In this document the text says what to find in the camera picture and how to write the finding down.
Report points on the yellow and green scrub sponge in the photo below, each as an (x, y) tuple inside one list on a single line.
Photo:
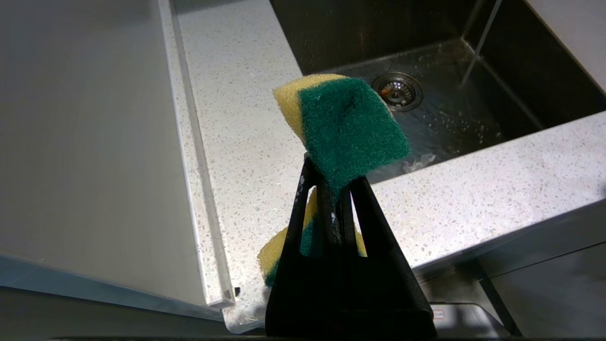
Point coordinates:
[(348, 128)]

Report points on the speckled white stone countertop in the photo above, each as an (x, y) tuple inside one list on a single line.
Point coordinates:
[(265, 156)]

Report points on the grey cabinet panel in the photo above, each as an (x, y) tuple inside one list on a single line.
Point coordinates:
[(90, 147)]

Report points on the dark stainless steel sink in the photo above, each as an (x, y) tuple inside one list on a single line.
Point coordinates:
[(440, 80)]

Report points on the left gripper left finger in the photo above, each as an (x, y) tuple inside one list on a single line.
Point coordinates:
[(297, 265)]

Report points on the round metal sink drain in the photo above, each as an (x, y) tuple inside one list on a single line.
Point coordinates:
[(397, 91)]

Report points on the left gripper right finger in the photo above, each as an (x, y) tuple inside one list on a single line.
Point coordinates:
[(378, 274)]

